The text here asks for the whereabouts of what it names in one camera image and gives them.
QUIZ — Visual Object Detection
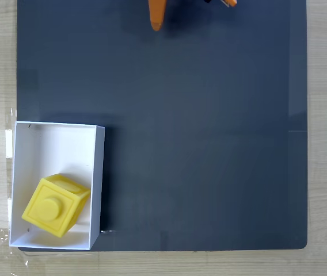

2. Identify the yellow toy building block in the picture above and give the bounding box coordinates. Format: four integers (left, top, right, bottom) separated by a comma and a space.
21, 173, 92, 239

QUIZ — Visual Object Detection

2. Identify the white open cardboard box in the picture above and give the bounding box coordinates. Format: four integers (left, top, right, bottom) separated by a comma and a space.
9, 121, 106, 251

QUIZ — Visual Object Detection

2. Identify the dark grey table mat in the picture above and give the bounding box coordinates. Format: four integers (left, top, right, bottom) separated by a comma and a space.
16, 0, 309, 252

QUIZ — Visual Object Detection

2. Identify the white tape piece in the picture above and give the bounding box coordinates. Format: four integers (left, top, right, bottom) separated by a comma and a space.
5, 129, 14, 159

